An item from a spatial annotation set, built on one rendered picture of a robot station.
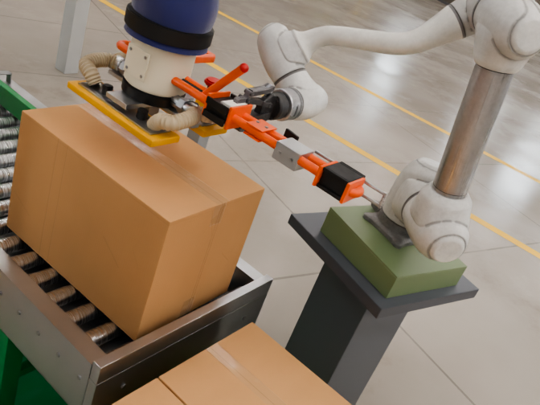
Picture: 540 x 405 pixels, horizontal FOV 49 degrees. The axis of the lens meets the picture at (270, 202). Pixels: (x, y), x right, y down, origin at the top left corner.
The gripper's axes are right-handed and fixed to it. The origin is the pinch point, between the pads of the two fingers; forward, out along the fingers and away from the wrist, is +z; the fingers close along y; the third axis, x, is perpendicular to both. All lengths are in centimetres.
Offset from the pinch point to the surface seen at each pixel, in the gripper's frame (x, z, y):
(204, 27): 15.4, -0.4, -15.3
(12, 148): 100, -11, 67
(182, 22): 17.0, 5.9, -15.9
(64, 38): 274, -163, 94
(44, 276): 30, 22, 65
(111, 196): 15.4, 17.6, 29.9
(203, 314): -11, -2, 59
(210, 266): -4.1, -7.3, 48.4
